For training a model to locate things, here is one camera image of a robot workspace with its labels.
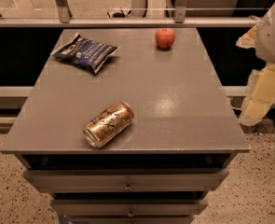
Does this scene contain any orange gold soda can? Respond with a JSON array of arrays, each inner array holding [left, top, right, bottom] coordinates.
[[83, 101, 134, 148]]

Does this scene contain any red apple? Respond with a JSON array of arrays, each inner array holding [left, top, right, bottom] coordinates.
[[155, 28, 175, 49]]

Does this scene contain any drawer knob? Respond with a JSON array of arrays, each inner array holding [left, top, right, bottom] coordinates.
[[123, 183, 133, 192], [127, 211, 135, 217]]

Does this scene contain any upper grey drawer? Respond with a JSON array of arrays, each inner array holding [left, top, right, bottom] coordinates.
[[23, 169, 228, 193]]

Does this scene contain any grey metal railing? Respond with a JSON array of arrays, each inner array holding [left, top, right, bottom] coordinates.
[[0, 0, 260, 28]]

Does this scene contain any grey drawer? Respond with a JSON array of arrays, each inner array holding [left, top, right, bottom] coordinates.
[[50, 199, 207, 217], [23, 169, 228, 193]]

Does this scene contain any lower drawer knob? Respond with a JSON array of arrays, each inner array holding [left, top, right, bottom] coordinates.
[[127, 211, 135, 217]]

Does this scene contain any blue chip bag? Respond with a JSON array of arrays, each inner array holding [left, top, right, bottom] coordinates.
[[50, 33, 119, 75]]

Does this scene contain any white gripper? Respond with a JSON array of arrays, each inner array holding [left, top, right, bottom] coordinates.
[[236, 3, 275, 126]]

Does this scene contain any upper drawer knob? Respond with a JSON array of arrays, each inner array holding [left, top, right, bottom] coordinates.
[[123, 183, 133, 192]]

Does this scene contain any grey drawer cabinet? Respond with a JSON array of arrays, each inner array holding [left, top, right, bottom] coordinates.
[[2, 28, 249, 224]]

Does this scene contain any lower grey drawer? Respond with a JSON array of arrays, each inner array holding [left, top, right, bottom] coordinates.
[[50, 199, 207, 217]]

